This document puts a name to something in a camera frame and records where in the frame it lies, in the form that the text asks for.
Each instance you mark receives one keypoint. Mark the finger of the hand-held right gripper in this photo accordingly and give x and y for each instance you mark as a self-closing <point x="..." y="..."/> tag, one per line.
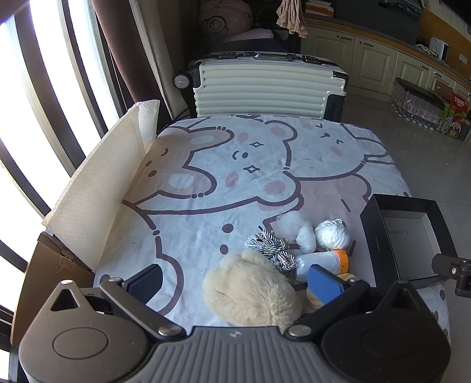
<point x="450" y="268"/>

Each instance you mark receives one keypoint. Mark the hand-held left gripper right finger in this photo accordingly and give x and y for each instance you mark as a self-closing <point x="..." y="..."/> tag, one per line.
<point x="323" y="285"/>

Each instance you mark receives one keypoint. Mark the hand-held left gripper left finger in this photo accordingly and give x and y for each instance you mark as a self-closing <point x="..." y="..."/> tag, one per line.
<point x="147" y="285"/>

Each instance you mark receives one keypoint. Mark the yellowish tape roll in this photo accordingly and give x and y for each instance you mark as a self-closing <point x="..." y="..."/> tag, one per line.
<point x="314" y="300"/>

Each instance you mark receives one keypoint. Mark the black cardboard box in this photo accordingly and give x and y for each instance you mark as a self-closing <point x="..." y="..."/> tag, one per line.
<point x="371" y="239"/>

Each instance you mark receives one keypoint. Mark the cream plush toy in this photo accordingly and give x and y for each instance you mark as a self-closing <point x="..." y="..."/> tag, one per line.
<point x="246" y="291"/>

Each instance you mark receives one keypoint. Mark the white yarn ball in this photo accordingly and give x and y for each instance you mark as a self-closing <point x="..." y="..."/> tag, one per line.
<point x="331" y="235"/>

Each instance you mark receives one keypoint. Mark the white plastic bag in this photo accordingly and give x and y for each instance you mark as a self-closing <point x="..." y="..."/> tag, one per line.
<point x="303" y="232"/>

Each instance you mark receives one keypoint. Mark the brown cardboard box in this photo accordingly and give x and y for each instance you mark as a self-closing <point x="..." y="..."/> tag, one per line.
<point x="48" y="272"/>

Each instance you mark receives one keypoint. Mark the cartoon bear printed bedsheet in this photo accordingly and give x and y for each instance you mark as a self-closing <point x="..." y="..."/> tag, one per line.
<point x="220" y="176"/>

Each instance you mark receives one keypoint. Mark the red and green carton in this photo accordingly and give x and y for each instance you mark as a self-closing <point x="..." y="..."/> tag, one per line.
<point x="454" y="121"/>

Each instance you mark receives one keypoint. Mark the pack of water bottles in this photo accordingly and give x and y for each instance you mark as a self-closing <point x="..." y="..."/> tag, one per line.
<point x="415" y="106"/>

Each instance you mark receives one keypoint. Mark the white ribbed suitcase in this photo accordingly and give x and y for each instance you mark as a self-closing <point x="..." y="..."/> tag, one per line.
<point x="257" y="88"/>

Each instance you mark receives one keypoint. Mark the white countertop appliance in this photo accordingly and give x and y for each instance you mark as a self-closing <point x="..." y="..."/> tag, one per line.
<point x="438" y="48"/>

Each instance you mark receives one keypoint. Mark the cream kitchen cabinets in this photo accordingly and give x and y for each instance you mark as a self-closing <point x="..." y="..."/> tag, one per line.
<point x="375" y="55"/>

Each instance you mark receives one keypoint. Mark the brown curtain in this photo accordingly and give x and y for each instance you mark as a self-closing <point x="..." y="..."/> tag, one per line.
<point x="117" y="48"/>

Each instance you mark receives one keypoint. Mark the pink tasselled scarf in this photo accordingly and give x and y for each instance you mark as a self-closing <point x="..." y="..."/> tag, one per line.
<point x="292" y="18"/>

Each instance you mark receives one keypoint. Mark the pink plush cushion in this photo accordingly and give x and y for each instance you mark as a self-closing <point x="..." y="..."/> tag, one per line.
<point x="220" y="14"/>

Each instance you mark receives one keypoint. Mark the dark window frame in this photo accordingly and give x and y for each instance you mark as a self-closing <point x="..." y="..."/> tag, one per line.
<point x="22" y="176"/>

